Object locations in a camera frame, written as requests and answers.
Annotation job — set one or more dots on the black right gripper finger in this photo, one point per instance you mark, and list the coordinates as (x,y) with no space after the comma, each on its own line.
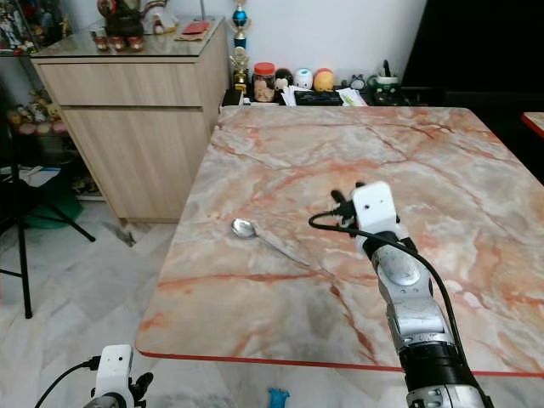
(362,185)
(339,196)

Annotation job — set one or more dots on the steel spoon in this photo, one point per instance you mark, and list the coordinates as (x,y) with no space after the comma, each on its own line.
(243,228)

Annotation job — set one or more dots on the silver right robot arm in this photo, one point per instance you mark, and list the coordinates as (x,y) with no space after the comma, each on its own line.
(408,289)

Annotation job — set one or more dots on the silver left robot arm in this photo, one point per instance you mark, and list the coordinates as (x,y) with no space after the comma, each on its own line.
(110,404)

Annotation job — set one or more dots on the white paper leaflet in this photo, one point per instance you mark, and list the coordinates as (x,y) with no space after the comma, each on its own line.
(351,97)

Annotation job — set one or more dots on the flat black box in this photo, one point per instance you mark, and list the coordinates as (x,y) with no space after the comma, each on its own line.
(316,99)

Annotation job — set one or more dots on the black and green mug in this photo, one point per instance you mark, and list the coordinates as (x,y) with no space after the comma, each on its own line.
(386,87)

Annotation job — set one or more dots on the orange round figurine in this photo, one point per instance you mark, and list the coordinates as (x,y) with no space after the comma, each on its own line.
(324,81)

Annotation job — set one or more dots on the white round figurine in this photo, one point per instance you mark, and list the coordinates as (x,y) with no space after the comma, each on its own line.
(304,78)

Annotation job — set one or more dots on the jar with red lid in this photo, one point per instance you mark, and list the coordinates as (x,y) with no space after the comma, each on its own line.
(263,85)

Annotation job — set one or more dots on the small blue object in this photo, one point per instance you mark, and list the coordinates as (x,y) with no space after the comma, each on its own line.
(279,398)

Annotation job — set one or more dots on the black tripod stand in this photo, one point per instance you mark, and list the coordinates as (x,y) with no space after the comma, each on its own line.
(24,272)

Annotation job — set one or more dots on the black television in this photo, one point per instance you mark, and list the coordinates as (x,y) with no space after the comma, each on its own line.
(476,42)

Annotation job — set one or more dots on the green basin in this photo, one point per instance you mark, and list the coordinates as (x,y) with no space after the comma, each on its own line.
(59,208)

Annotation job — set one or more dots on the gold and blue trophy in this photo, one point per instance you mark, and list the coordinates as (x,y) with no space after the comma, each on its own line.
(240,17)

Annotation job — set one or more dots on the light wooden cabinet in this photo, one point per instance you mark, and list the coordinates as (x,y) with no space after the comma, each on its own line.
(136,127)

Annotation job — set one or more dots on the red packet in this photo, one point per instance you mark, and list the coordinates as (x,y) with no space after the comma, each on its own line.
(195,29)

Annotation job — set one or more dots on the glass figurine display case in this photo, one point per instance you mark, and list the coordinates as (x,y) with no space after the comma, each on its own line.
(21,25)

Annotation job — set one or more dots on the dark seated statue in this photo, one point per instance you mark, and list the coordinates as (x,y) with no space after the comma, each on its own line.
(121,21)

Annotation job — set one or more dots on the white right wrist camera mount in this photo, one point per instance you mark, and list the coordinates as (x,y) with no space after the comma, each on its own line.
(376,206)

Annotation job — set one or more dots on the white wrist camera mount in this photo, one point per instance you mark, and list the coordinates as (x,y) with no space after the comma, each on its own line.
(113,370)
(376,206)

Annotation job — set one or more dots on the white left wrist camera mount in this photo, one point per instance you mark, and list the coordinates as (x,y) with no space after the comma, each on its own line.
(113,370)

